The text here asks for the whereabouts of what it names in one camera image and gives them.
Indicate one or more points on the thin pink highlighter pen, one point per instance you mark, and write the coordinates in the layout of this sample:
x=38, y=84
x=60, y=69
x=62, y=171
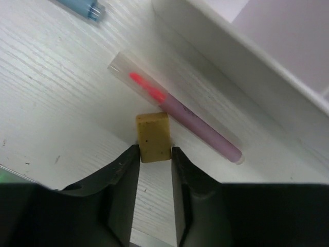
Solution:
x=130, y=70

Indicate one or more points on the white divided organizer left box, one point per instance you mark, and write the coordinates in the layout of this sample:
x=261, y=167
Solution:
x=273, y=87

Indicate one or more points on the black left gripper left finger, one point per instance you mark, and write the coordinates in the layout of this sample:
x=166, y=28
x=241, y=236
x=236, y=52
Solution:
x=94, y=211

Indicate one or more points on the yellow brown eraser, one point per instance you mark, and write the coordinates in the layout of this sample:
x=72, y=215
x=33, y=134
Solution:
x=154, y=140

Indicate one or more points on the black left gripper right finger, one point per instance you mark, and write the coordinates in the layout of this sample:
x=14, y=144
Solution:
x=210, y=213

